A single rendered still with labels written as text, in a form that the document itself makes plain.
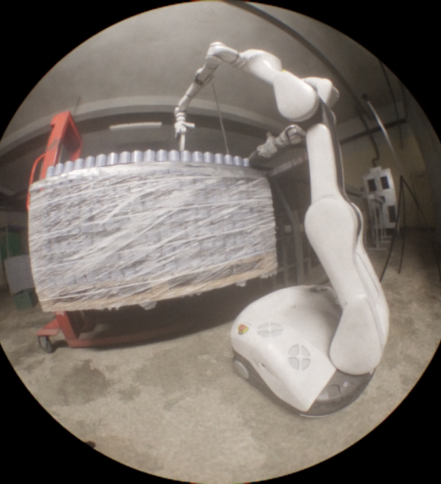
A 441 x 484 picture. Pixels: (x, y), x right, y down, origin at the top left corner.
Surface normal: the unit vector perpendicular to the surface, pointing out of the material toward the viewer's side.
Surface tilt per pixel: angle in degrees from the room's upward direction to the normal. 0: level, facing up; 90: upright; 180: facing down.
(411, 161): 90
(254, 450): 0
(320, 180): 90
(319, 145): 90
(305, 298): 74
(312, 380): 38
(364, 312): 88
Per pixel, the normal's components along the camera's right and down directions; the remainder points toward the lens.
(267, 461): -0.15, -0.99
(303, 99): -0.76, 0.17
